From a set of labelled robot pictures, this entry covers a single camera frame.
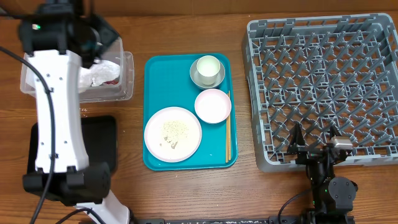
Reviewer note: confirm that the black tray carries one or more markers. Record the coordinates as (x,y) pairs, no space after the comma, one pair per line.
(100,139)

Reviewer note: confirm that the red snack wrapper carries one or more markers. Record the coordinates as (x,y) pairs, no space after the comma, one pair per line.
(112,82)

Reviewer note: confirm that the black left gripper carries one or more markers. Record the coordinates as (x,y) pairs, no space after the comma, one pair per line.
(108,36)

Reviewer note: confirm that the grey dishwasher rack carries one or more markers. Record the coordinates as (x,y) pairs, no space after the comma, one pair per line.
(323,72)

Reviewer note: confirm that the clear plastic bin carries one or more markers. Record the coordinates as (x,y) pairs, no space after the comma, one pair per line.
(124,89)

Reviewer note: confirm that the wooden chopstick left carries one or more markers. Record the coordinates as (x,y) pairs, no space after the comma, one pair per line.
(227,140)

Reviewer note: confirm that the wooden chopstick right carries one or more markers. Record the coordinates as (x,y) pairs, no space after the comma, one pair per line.
(230,137)

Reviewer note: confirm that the pale green cup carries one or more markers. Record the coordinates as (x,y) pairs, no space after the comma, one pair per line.
(208,68)

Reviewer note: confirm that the white paper napkin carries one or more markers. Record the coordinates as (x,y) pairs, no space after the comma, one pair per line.
(84,79)
(105,71)

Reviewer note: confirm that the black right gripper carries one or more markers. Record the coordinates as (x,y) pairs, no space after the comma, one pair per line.
(308,152)

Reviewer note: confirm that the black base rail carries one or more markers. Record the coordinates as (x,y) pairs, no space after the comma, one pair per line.
(270,220)

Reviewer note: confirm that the teal serving tray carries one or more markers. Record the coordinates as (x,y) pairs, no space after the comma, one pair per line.
(167,83)

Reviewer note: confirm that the large pink plate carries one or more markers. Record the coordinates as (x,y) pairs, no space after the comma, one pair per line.
(172,134)

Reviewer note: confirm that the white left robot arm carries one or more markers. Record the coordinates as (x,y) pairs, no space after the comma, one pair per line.
(59,39)

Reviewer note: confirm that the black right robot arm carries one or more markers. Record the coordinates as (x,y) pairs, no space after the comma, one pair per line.
(332,196)

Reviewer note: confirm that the wooden chopstick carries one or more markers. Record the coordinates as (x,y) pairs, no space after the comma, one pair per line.
(230,137)
(227,140)

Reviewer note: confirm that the grey metal bowl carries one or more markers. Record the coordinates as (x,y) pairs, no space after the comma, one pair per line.
(194,75)

